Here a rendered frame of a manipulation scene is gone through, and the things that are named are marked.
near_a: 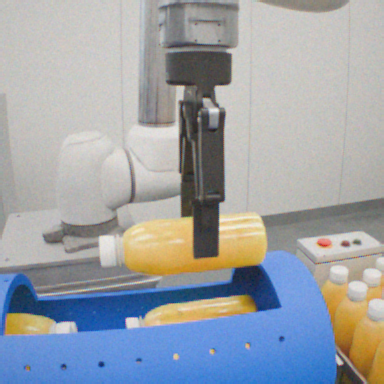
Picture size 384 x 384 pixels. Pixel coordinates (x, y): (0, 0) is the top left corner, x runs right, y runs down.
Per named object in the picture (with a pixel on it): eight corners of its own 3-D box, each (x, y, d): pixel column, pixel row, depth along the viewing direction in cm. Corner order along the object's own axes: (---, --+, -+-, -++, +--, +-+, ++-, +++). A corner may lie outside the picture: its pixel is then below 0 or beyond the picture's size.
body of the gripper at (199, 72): (160, 53, 44) (161, 128, 47) (171, 48, 37) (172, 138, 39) (220, 53, 46) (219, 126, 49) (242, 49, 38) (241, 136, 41)
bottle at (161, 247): (258, 200, 49) (110, 211, 45) (272, 249, 45) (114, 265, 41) (245, 228, 55) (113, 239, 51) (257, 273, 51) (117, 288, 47)
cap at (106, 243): (113, 229, 46) (98, 230, 45) (115, 258, 43) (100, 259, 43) (115, 244, 49) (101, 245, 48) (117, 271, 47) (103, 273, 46)
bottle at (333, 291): (328, 332, 87) (340, 266, 81) (345, 348, 81) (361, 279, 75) (304, 340, 85) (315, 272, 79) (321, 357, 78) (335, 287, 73)
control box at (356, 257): (293, 274, 96) (297, 238, 93) (356, 263, 100) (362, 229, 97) (311, 294, 86) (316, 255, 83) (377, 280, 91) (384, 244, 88)
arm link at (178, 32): (163, -8, 34) (163, 50, 36) (251, -4, 36) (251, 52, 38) (153, 7, 43) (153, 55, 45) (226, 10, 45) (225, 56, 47)
